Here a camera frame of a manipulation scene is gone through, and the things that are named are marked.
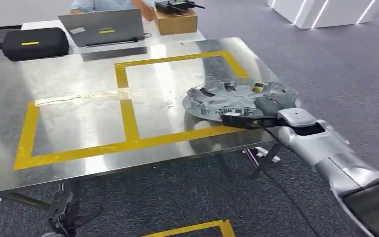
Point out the grey laptop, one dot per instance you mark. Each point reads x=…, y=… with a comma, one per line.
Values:
x=104, y=27

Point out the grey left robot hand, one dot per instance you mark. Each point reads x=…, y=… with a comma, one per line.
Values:
x=63, y=209

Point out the black remote controller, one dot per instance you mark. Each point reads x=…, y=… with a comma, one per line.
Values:
x=176, y=5

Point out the clear tape strip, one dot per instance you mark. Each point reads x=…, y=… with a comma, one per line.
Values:
x=85, y=96

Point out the white lit wall panels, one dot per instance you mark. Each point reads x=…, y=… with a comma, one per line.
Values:
x=326, y=11

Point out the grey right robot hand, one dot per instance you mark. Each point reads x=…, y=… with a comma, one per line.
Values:
x=271, y=104

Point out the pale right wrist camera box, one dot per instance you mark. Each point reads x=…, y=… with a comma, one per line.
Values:
x=297, y=117

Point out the brown cardboard box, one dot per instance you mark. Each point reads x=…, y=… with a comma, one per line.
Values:
x=176, y=23

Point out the grey plastic wheel hubcap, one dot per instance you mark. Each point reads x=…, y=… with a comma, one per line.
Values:
x=228, y=98

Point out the black hard case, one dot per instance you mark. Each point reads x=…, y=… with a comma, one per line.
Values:
x=36, y=44

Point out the steel bench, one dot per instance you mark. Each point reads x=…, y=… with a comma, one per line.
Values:
x=78, y=114

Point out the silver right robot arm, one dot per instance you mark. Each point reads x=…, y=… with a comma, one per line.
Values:
x=340, y=157

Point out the person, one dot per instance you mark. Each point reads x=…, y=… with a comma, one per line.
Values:
x=111, y=4

